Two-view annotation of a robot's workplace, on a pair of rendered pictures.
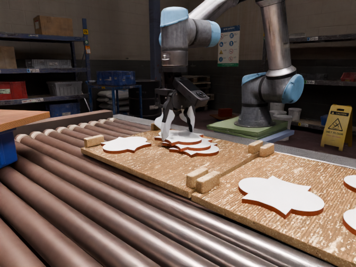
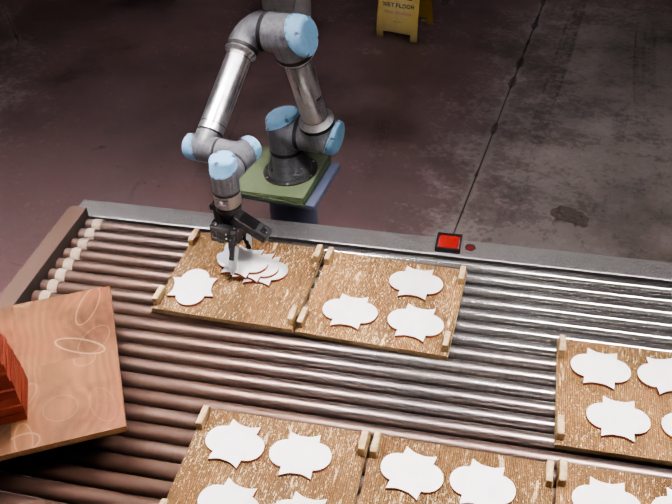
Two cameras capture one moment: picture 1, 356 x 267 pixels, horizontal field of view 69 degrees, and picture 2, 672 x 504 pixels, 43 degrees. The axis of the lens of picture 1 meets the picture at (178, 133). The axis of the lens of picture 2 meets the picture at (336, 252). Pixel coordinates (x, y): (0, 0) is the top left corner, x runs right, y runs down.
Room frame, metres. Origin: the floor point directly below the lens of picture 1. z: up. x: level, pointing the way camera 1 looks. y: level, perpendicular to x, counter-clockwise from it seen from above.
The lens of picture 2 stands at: (-1.06, 0.57, 2.52)
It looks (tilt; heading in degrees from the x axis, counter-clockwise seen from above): 39 degrees down; 334
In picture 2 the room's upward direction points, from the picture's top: 3 degrees counter-clockwise
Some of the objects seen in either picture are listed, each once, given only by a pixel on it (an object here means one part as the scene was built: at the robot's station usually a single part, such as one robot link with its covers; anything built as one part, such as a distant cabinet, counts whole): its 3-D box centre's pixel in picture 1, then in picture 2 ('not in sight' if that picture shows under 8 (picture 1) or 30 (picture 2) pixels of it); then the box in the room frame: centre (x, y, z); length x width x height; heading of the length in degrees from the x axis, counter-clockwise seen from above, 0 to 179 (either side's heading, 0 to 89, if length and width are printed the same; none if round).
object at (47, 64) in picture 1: (49, 64); not in sight; (4.50, 2.15, 1.16); 0.60 x 0.40 x 0.15; 136
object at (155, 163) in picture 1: (171, 150); (241, 279); (0.73, 0.02, 0.93); 0.41 x 0.35 x 0.02; 49
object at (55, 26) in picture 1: (53, 27); not in sight; (4.61, 2.05, 1.74); 0.50 x 0.38 x 0.32; 133
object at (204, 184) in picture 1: (208, 181); (302, 317); (0.47, -0.06, 0.95); 0.06 x 0.02 x 0.03; 137
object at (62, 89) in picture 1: (65, 88); not in sight; (4.65, 1.99, 0.76); 0.50 x 0.36 x 0.24; 139
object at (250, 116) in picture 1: (254, 113); (288, 158); (1.20, -0.36, 0.95); 0.15 x 0.15 x 0.10
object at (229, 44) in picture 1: (228, 46); not in sight; (6.45, -1.18, 1.55); 0.61 x 0.02 x 0.91; 43
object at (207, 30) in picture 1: (197, 34); (237, 154); (0.85, -0.06, 1.26); 0.11 x 0.11 x 0.08; 38
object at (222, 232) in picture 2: (172, 88); (228, 221); (0.78, 0.01, 1.10); 0.09 x 0.08 x 0.12; 43
